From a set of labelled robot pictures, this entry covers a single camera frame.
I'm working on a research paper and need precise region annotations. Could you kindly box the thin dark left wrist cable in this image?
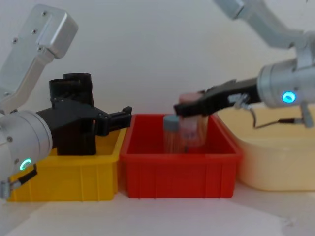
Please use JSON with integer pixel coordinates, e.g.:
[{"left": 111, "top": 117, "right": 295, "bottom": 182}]
[{"left": 0, "top": 164, "right": 38, "bottom": 199}]

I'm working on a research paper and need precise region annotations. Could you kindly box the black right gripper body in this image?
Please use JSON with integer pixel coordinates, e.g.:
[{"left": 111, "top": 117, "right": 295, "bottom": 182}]
[{"left": 204, "top": 78, "right": 262, "bottom": 113}]

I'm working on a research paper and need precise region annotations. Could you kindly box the clear jar with pink cap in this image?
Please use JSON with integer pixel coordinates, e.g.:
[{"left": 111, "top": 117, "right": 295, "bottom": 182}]
[{"left": 178, "top": 92, "right": 210, "bottom": 148}]

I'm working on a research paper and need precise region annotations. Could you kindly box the thin dark right wrist cable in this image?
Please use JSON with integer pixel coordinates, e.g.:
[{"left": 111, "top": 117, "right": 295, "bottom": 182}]
[{"left": 235, "top": 94, "right": 302, "bottom": 130}]

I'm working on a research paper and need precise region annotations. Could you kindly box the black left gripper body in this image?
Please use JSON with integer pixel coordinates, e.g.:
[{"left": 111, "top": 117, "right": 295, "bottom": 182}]
[{"left": 36, "top": 99, "right": 110, "bottom": 149}]

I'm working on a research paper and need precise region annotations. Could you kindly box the toothpick jar with grey cap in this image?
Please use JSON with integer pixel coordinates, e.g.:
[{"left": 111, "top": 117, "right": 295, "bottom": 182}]
[{"left": 163, "top": 115, "right": 188, "bottom": 153}]

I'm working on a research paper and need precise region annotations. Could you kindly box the red plastic bin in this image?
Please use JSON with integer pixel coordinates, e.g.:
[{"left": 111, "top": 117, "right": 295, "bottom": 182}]
[{"left": 119, "top": 113, "right": 243, "bottom": 199}]

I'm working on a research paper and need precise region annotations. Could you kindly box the cream plastic bin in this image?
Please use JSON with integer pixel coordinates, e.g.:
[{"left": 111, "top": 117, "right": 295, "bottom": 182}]
[{"left": 216, "top": 103, "right": 315, "bottom": 193}]

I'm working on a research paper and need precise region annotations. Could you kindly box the thin dark wrist cable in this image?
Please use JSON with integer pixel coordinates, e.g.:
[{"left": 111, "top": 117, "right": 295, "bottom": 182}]
[
  {"left": 235, "top": 94, "right": 302, "bottom": 130},
  {"left": 0, "top": 164, "right": 38, "bottom": 199}
]

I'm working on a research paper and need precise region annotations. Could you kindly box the yellow plastic bin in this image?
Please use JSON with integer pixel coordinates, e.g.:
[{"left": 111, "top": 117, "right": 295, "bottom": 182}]
[{"left": 6, "top": 127, "right": 127, "bottom": 202}]

